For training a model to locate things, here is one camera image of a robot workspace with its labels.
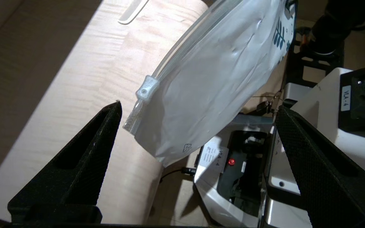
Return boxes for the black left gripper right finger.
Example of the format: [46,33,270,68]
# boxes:
[276,105,365,219]

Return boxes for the white plastic comb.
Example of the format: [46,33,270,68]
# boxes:
[118,0,150,25]

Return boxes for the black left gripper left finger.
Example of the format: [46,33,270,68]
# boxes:
[8,100,122,208]

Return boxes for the white pouch with blue plants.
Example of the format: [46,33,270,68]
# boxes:
[122,0,297,168]

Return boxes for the thin black charger cable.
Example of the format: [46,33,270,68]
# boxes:
[159,167,197,185]

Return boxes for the white and black robot base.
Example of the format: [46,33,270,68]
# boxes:
[194,27,365,228]

